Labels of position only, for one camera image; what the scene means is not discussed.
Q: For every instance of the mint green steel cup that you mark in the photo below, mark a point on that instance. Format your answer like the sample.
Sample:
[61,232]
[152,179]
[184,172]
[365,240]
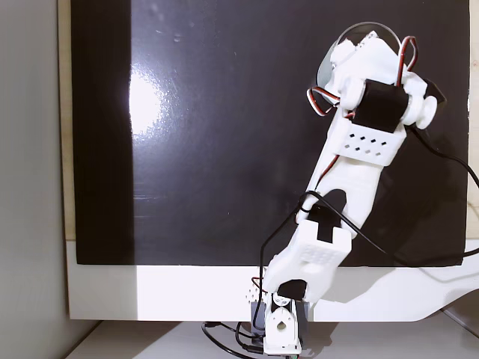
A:
[325,71]

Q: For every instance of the black table mat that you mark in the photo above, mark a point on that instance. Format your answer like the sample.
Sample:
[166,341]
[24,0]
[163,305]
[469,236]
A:
[224,149]

